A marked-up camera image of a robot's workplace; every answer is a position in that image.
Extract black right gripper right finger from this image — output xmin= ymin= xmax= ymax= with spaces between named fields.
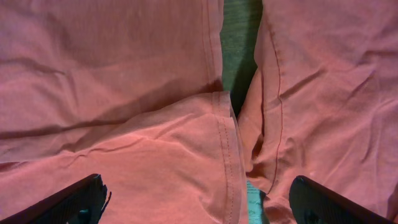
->
xmin=289 ymin=175 xmax=393 ymax=224

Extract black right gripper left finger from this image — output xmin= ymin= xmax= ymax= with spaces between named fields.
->
xmin=1 ymin=174 xmax=111 ymax=224

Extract orange McKinney soccer t-shirt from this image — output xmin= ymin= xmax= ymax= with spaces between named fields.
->
xmin=1 ymin=0 xmax=248 ymax=223

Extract plain orange t-shirt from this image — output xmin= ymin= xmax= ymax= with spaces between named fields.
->
xmin=238 ymin=0 xmax=397 ymax=223

